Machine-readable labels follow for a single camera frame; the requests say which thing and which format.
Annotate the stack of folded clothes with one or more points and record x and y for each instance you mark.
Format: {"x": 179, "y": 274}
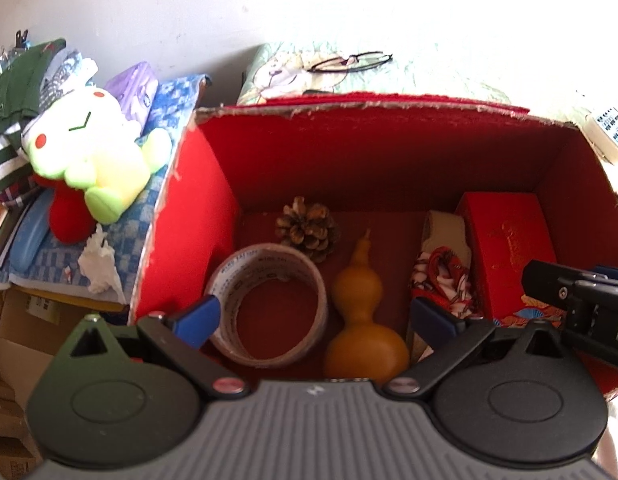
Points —
{"x": 4, "y": 160}

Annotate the large red cardboard box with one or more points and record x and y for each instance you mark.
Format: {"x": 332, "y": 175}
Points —
{"x": 389, "y": 160}

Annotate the dark green garment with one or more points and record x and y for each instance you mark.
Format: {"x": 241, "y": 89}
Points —
{"x": 14, "y": 85}

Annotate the red soft toy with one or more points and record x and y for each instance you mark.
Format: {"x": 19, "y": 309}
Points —
{"x": 69, "y": 215}

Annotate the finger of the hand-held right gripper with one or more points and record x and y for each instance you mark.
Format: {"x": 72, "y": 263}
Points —
{"x": 544, "y": 282}

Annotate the small red gift box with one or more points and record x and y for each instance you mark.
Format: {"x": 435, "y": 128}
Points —
{"x": 504, "y": 250}

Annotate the brown cardboard box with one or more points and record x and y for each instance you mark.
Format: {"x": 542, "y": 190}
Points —
{"x": 49, "y": 320}

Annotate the blue glasses case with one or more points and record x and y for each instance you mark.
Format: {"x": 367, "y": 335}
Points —
{"x": 26, "y": 240}

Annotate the light green plush toy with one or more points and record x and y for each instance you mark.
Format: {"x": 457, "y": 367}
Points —
{"x": 94, "y": 145}

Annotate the clear printed tape roll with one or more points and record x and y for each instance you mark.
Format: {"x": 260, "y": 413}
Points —
{"x": 229, "y": 280}

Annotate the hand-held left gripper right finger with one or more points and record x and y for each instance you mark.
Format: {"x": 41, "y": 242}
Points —
{"x": 431, "y": 321}

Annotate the white crumpled tissue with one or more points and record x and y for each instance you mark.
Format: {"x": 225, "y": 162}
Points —
{"x": 101, "y": 265}

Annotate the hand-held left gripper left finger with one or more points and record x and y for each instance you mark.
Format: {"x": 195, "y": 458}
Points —
{"x": 201, "y": 317}

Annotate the red white patterned cloth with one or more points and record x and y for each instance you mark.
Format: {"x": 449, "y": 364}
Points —
{"x": 439, "y": 270}

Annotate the brown pine cone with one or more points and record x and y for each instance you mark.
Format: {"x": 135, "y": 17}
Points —
{"x": 306, "y": 230}

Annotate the yellow brown gourd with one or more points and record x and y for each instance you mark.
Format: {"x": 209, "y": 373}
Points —
{"x": 364, "y": 320}

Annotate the thin frame glasses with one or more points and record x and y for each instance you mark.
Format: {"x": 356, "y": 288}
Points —
{"x": 361, "y": 57}

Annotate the white remote control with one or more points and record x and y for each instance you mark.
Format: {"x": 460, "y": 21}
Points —
{"x": 606, "y": 125}

